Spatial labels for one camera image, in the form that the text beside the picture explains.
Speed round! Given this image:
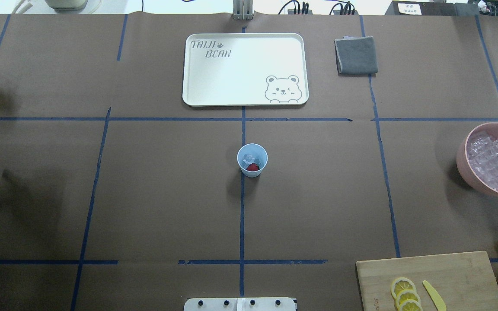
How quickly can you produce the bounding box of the red strawberry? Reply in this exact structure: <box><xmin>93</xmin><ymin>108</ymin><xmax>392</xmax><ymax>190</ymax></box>
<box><xmin>246</xmin><ymin>162</ymin><xmax>260</xmax><ymax>172</ymax></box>

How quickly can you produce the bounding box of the light blue plastic cup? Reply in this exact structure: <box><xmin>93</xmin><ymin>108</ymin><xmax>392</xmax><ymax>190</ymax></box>
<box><xmin>237</xmin><ymin>143</ymin><xmax>268</xmax><ymax>178</ymax></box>

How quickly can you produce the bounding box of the pink bowl of ice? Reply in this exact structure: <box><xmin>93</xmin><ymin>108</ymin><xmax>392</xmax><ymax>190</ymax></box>
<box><xmin>456</xmin><ymin>122</ymin><xmax>498</xmax><ymax>196</ymax></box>

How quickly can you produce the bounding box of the cream bear tray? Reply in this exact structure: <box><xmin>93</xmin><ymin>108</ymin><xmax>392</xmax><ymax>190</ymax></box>
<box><xmin>182</xmin><ymin>33</ymin><xmax>310</xmax><ymax>108</ymax></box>

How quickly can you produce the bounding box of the white pillar with base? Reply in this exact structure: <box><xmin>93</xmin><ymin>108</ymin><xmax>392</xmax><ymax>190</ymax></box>
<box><xmin>183</xmin><ymin>297</ymin><xmax>298</xmax><ymax>311</ymax></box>

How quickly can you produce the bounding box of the grey folded cloth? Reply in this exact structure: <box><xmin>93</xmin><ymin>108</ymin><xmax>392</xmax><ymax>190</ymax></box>
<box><xmin>334</xmin><ymin>36</ymin><xmax>379</xmax><ymax>76</ymax></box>

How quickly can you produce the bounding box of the black box with label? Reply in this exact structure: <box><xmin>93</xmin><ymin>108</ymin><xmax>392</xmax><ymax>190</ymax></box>
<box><xmin>385</xmin><ymin>0</ymin><xmax>480</xmax><ymax>16</ymax></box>

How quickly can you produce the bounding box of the lemon slices row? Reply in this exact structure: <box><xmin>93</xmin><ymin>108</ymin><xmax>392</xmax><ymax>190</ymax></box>
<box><xmin>390</xmin><ymin>277</ymin><xmax>423</xmax><ymax>311</ymax></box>

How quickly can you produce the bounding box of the yellow plastic knife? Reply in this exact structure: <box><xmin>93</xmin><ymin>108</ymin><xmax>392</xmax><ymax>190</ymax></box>
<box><xmin>422</xmin><ymin>280</ymin><xmax>447</xmax><ymax>311</ymax></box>

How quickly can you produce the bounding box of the bamboo cutting board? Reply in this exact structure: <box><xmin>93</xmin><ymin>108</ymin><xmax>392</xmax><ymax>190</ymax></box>
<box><xmin>356</xmin><ymin>251</ymin><xmax>498</xmax><ymax>311</ymax></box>

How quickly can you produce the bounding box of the aluminium frame post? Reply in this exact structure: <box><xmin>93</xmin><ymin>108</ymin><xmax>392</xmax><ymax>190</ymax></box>
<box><xmin>233</xmin><ymin>0</ymin><xmax>254</xmax><ymax>20</ymax></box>

